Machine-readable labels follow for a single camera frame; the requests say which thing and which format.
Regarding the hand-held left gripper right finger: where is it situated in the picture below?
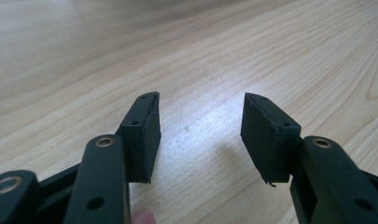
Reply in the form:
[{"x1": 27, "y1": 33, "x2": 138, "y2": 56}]
[{"x1": 240, "y1": 91, "x2": 302, "y2": 189}]

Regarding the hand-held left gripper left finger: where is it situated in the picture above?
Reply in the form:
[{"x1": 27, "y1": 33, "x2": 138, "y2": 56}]
[{"x1": 115, "y1": 91, "x2": 162, "y2": 185}]

